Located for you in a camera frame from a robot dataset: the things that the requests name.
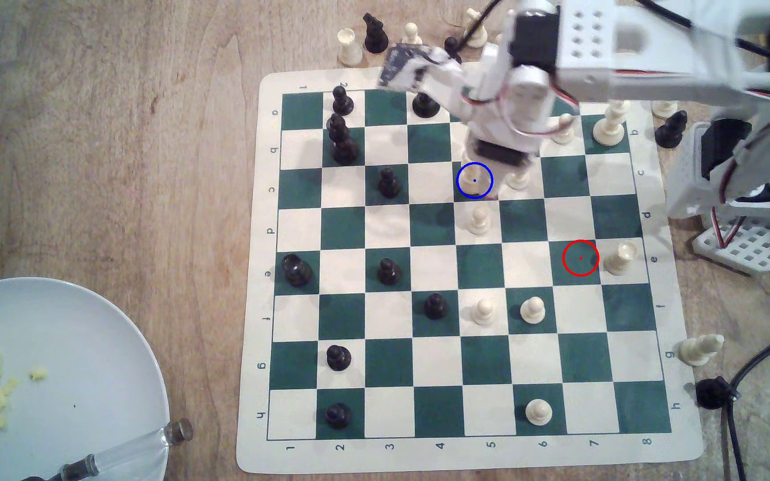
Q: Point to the black chess knight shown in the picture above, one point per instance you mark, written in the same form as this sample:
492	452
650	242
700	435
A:
375	37

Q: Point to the black round object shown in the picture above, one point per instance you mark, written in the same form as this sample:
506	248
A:
711	394

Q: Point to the white chess bishop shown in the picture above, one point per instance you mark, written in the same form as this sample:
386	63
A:
664	108

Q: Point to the black chess queen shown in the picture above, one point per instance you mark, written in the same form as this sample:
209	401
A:
425	107

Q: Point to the white chess rook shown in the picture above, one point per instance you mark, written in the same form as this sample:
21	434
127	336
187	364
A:
621	260
349	50

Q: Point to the black chess rook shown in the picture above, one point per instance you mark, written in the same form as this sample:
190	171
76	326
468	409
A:
297	271

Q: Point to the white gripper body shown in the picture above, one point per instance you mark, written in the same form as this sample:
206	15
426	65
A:
501	153

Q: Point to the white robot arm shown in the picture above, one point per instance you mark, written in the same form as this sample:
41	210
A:
659	60

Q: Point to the green white chess board mat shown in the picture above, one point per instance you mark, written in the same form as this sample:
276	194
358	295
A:
391	361

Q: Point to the black chess pawn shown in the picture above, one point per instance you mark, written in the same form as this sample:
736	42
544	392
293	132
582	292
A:
389	274
670	133
342	103
338	359
435	307
389	184
452	47
338	416

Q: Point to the white chess king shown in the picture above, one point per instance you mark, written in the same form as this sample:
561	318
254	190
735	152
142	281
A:
609	130

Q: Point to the white wide-based chess piece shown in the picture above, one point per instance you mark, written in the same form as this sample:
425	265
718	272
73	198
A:
473	182

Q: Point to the black chess king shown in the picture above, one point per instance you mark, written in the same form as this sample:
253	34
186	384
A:
343	147

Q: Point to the purple camera board with tape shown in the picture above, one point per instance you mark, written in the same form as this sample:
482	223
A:
402	67

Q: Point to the white chess knight lying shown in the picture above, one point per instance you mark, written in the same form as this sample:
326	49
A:
698	350

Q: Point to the pale blue plate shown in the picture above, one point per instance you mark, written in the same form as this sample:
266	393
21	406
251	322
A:
77	361

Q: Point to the white chess pawn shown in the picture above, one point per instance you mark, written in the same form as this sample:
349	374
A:
520	180
478	222
483	314
564	132
539	413
532	311
412	33

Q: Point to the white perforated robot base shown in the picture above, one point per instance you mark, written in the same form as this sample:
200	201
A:
746	250

